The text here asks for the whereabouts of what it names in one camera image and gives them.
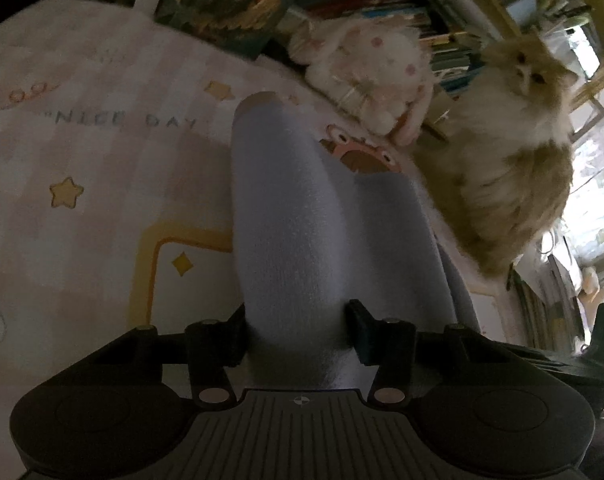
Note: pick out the large illustrated book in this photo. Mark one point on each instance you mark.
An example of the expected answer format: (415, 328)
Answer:
(222, 5)

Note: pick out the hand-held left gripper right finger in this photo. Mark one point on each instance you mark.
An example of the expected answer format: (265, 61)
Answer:
(364, 332)

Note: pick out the fluffy ginger cat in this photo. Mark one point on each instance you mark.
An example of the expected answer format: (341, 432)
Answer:
(506, 160)

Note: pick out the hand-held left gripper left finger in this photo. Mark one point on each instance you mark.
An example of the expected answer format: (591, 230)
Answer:
(236, 335)

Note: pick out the pink plush rabbit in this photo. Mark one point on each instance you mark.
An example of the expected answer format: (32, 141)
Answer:
(371, 60)

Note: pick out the pink printed desk mat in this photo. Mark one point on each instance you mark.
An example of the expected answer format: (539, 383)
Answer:
(107, 170)

